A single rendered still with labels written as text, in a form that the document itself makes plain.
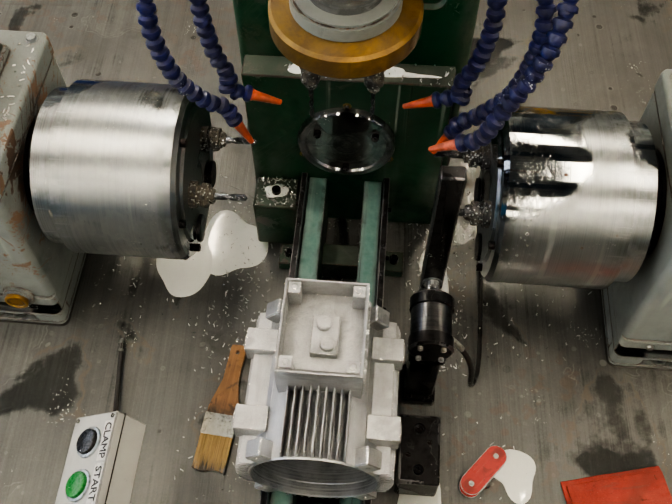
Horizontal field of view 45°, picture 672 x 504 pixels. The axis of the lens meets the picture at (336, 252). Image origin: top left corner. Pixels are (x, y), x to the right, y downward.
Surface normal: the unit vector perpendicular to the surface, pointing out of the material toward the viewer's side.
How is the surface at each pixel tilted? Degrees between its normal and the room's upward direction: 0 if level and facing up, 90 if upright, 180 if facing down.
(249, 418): 0
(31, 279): 89
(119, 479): 58
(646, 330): 89
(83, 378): 0
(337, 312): 0
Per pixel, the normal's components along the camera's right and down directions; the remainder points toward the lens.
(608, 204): -0.05, 0.14
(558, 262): -0.08, 0.75
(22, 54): 0.00, -0.52
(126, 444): 0.84, -0.22
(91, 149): -0.04, -0.13
